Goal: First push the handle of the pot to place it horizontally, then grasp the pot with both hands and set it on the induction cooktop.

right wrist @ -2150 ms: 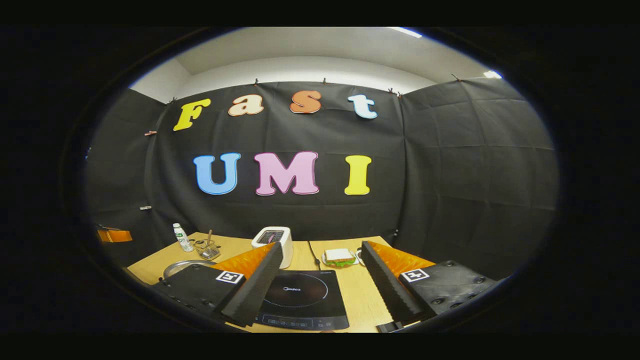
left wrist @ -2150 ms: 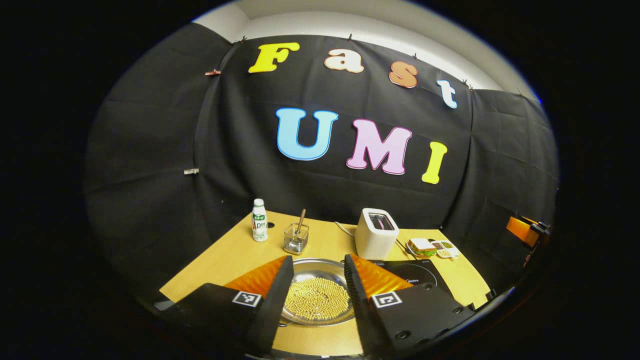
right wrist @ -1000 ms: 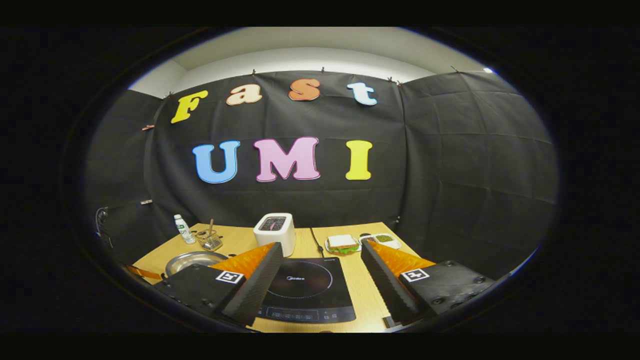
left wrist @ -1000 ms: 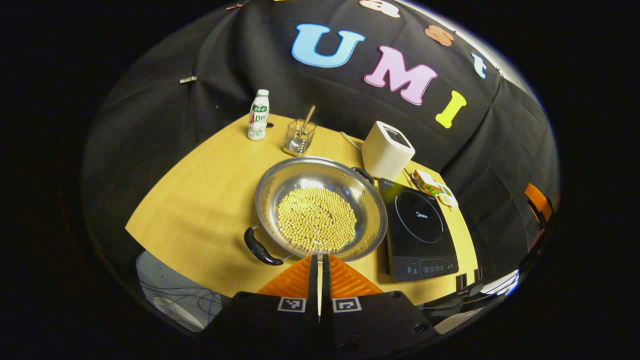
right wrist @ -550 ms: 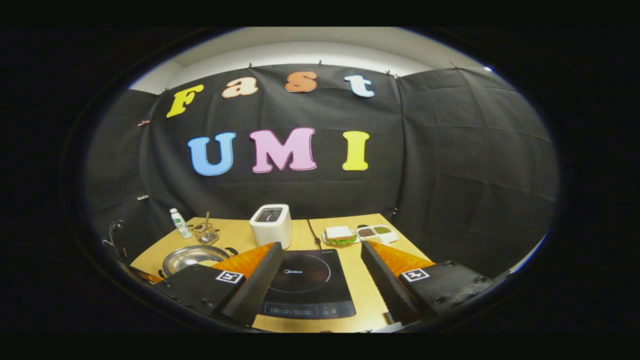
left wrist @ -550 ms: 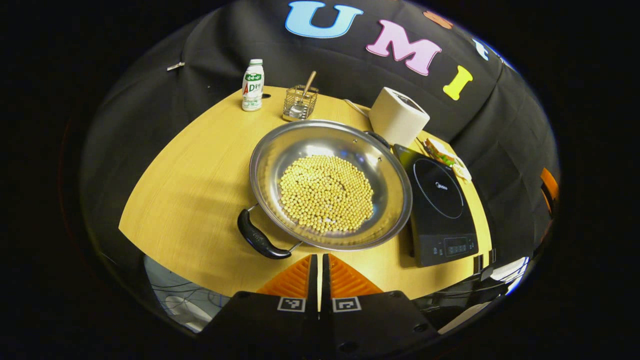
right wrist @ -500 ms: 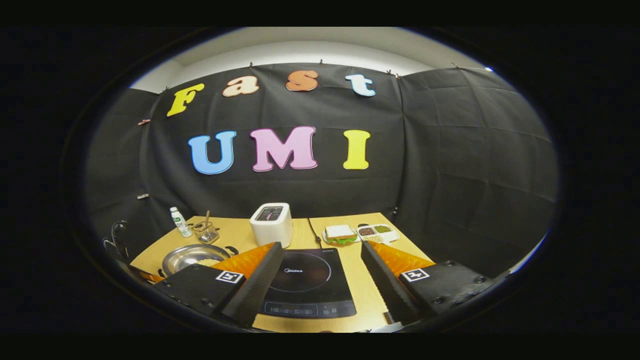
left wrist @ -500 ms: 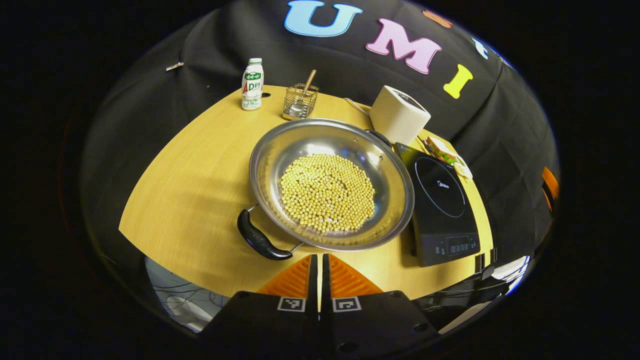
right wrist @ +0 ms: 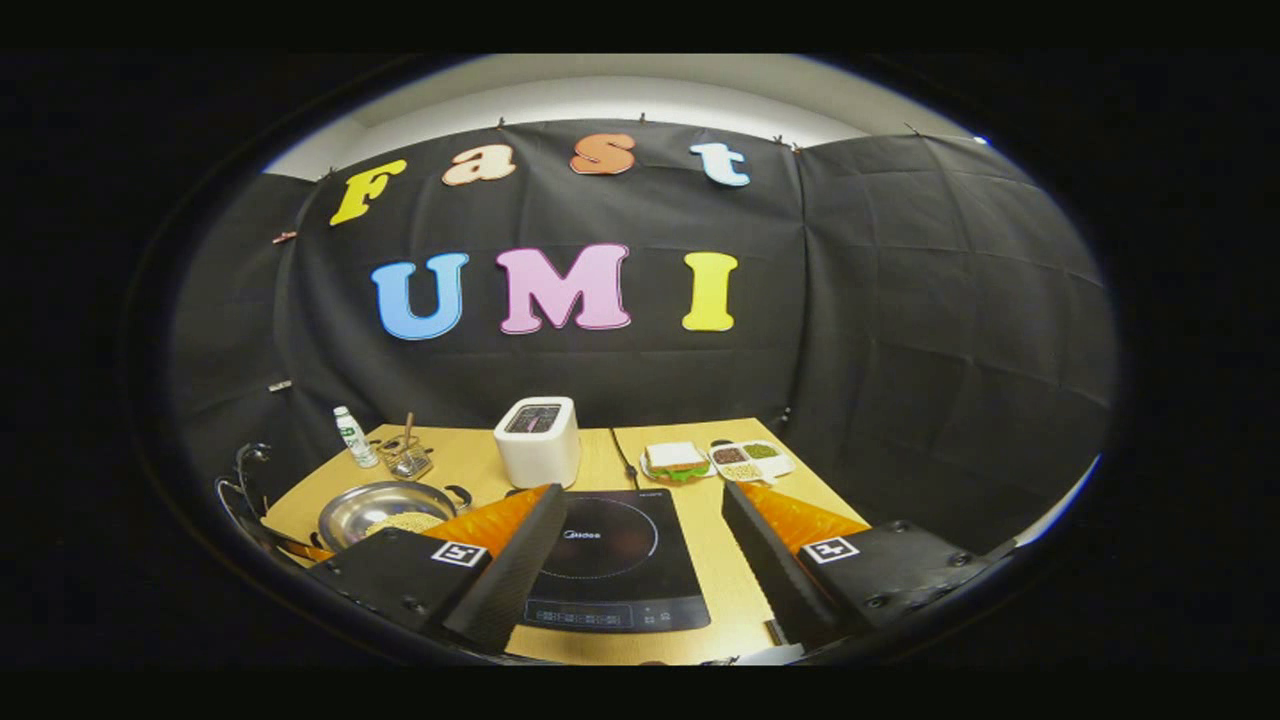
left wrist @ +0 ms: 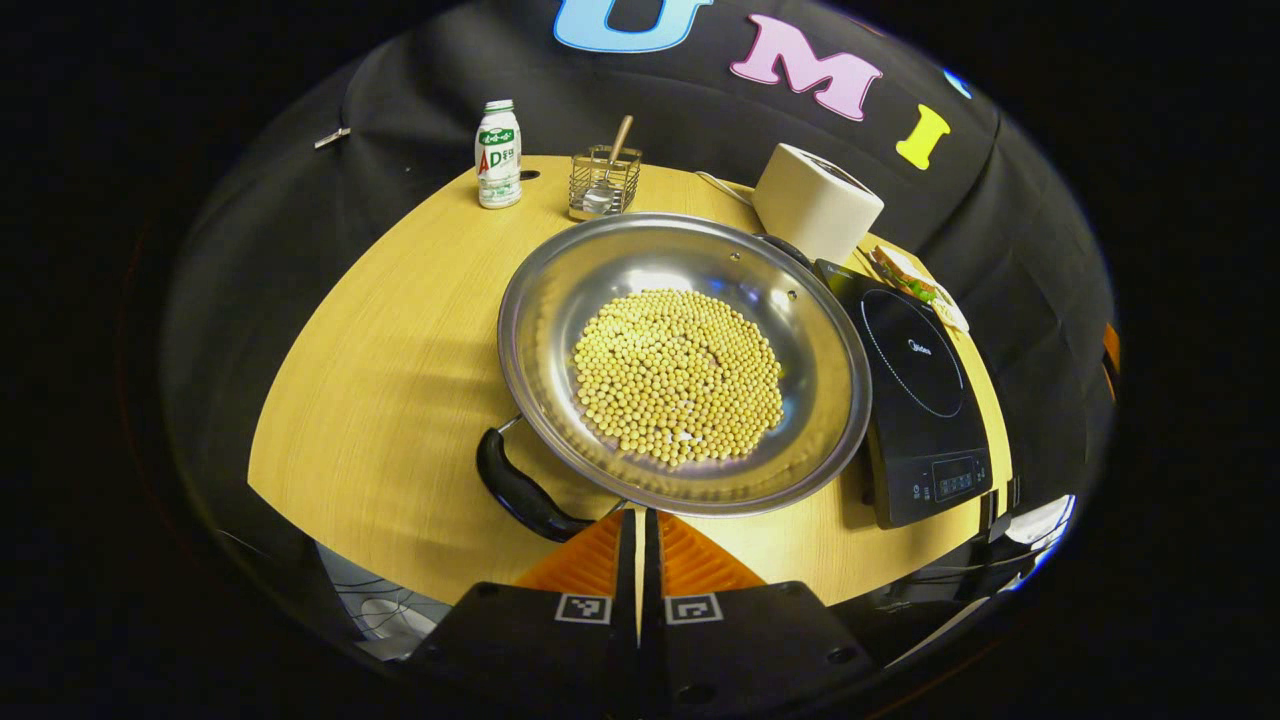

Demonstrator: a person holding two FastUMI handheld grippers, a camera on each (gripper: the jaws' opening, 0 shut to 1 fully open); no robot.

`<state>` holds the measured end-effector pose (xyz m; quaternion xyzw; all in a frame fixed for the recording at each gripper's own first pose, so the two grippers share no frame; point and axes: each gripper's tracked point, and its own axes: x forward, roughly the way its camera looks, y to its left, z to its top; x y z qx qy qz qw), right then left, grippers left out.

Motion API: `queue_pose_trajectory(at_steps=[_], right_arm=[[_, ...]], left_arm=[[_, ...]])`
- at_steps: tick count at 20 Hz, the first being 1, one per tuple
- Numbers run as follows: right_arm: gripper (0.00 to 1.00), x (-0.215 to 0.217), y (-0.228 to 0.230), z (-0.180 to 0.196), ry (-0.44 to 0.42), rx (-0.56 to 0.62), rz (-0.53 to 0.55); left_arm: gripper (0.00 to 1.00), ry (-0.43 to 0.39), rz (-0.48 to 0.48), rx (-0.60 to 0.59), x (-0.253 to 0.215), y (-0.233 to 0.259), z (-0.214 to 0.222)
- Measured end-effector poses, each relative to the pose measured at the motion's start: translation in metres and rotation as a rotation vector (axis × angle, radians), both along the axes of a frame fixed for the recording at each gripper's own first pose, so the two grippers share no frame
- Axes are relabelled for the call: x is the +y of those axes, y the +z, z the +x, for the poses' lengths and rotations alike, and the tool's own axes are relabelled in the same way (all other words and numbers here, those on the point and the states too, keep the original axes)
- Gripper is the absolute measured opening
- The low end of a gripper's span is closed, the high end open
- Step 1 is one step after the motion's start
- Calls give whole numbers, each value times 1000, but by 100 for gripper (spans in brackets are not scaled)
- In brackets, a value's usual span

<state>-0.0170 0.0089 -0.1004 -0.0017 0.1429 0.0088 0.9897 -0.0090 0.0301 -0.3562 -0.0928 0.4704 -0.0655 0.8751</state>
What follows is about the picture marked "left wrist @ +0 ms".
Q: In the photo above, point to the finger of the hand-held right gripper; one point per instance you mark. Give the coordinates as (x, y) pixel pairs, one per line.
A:
(1111, 350)

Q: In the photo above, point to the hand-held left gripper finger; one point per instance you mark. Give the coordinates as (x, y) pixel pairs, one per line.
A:
(650, 560)
(627, 560)

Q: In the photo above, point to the black induction cooktop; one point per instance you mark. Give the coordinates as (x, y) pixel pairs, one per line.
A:
(915, 420)

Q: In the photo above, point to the pile of yellow soybeans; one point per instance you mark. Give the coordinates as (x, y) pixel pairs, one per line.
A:
(680, 380)

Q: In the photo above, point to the sandwich on plate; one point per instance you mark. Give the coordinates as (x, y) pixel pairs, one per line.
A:
(915, 285)

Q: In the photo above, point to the white toaster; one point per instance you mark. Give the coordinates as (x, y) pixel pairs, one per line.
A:
(810, 205)

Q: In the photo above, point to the white green-label drink bottle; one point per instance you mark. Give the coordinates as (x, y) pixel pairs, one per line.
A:
(498, 160)

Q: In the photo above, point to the black backdrop cloth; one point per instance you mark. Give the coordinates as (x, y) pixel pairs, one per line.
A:
(420, 100)

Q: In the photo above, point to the silver metal clip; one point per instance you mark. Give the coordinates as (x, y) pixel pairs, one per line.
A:
(332, 137)

